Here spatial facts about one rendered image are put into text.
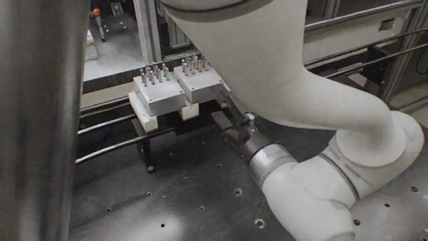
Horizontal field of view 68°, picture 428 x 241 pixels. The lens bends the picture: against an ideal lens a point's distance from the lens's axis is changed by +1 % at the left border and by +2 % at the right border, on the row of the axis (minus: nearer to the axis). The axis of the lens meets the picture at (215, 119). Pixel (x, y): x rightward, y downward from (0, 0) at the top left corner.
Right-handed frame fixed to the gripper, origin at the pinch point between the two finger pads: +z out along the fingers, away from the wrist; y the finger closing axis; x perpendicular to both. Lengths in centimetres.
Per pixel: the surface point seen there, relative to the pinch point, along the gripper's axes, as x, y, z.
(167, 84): 9.8, 2.7, 11.1
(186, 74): 3.8, 3.1, 12.4
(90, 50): 24.6, 4.1, 35.9
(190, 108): 6.3, -2.2, 4.9
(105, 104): 22, -72, 116
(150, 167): 19.2, -20.3, 6.4
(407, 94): -185, -91, 55
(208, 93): 0.5, 0.3, 5.6
